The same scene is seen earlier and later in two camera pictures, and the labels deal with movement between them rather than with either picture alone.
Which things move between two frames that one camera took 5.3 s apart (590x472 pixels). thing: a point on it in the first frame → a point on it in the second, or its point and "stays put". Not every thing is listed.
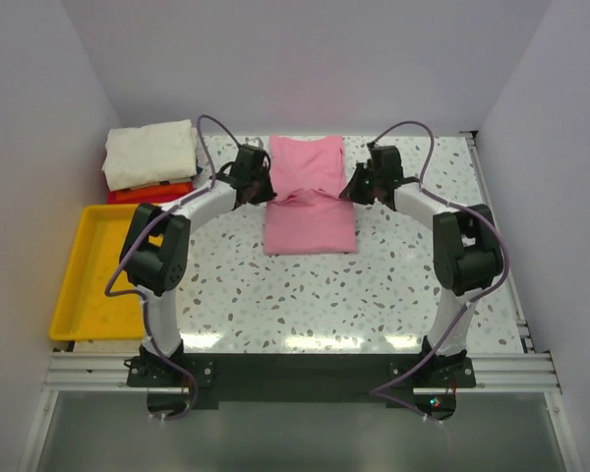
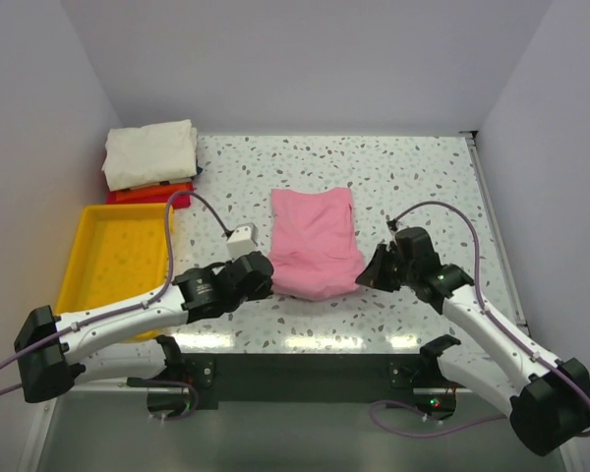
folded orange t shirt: [152, 192] stays put
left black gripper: [267, 194] → [262, 291]
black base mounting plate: [301, 379] stays put
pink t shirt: [308, 215] → [315, 249]
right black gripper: [352, 193] → [373, 275]
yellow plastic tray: [81, 310] stays put
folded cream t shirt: [156, 152] stays put
